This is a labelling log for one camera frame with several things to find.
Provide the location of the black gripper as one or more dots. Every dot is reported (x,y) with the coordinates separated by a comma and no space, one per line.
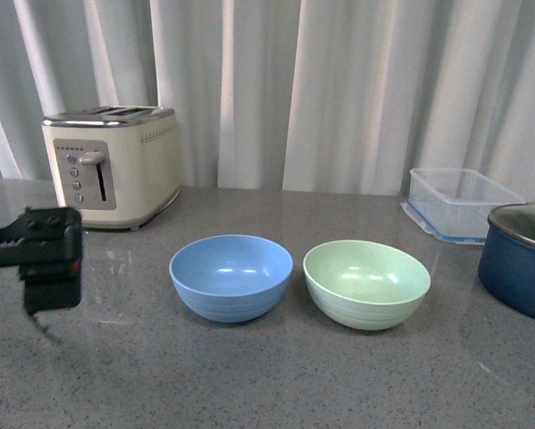
(45,245)

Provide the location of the green bowl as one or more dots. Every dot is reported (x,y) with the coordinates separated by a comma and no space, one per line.
(365,285)

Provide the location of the blue bowl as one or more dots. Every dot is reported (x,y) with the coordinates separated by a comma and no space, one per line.
(231,278)

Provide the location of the cream two-slot toaster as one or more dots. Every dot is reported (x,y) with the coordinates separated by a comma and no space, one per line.
(118,165)

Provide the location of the white curtain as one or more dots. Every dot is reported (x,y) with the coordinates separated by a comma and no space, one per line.
(337,96)

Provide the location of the clear plastic food container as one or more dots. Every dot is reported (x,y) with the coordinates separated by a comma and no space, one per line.
(453,204)

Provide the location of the dark blue pot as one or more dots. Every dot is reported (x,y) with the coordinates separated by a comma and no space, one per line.
(507,270)

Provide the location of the glass pot lid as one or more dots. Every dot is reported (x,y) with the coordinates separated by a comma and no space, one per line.
(515,220)

